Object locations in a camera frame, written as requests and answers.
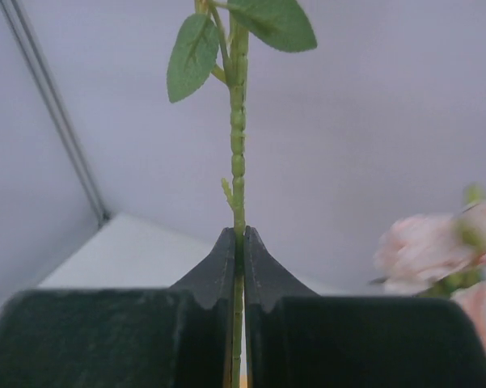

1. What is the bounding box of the left aluminium frame post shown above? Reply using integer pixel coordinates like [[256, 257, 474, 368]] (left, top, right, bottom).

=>
[[0, 0, 112, 228]]

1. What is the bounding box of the pink flower bouquet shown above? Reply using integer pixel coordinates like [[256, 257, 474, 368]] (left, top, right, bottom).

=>
[[166, 0, 318, 387]]

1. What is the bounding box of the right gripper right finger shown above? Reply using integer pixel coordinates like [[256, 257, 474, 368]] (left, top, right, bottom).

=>
[[244, 227, 486, 388]]

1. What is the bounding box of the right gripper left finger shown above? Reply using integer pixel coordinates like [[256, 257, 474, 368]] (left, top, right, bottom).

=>
[[0, 228, 235, 388]]

